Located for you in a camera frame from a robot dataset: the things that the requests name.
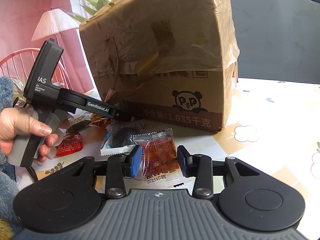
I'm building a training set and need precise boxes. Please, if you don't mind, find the clear red spicy snack packet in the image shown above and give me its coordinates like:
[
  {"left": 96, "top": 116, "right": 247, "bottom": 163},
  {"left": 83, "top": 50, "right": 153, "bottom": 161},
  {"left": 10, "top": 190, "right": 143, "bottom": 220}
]
[{"left": 133, "top": 128, "right": 188, "bottom": 189}]

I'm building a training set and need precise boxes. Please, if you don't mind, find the small red snack packet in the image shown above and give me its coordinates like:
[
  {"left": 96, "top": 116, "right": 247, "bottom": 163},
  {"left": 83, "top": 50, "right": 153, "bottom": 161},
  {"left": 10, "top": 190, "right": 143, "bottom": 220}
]
[{"left": 55, "top": 132, "right": 84, "bottom": 157}]

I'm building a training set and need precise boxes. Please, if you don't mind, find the dark plum snack packet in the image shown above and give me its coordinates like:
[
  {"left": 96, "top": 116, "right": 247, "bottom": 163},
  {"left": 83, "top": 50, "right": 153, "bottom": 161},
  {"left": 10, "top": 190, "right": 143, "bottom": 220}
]
[{"left": 99, "top": 120, "right": 144, "bottom": 156}]

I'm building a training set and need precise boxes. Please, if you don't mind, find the blue fuzzy sleeve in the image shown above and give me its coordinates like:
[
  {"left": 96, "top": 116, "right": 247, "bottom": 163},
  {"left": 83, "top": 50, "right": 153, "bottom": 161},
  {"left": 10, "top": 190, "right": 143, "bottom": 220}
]
[{"left": 1, "top": 76, "right": 21, "bottom": 239}]

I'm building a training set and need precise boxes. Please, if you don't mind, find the dark green snack bag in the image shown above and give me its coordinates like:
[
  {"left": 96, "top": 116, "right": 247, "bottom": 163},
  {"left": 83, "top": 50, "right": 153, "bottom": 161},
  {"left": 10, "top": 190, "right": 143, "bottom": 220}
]
[{"left": 66, "top": 114, "right": 92, "bottom": 133}]

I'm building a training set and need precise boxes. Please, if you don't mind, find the brown cardboard box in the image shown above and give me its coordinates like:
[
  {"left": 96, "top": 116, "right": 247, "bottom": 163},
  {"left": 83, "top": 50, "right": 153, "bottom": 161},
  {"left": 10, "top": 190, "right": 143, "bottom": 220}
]
[{"left": 80, "top": 0, "right": 240, "bottom": 132}]

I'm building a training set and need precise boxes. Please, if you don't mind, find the white pleated lamp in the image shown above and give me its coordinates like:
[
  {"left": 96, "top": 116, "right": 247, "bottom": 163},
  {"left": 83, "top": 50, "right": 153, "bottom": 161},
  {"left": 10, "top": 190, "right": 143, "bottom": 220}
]
[{"left": 31, "top": 9, "right": 79, "bottom": 41}]

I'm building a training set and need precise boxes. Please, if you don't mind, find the person's left hand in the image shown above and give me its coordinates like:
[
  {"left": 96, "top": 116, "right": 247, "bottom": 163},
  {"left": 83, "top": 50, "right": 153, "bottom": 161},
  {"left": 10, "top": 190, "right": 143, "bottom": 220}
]
[{"left": 1, "top": 107, "right": 73, "bottom": 166}]

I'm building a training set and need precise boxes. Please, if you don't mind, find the red wire chair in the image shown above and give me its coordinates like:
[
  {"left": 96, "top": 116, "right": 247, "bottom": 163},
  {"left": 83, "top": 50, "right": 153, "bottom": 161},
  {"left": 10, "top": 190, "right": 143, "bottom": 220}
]
[{"left": 0, "top": 48, "right": 72, "bottom": 99}]

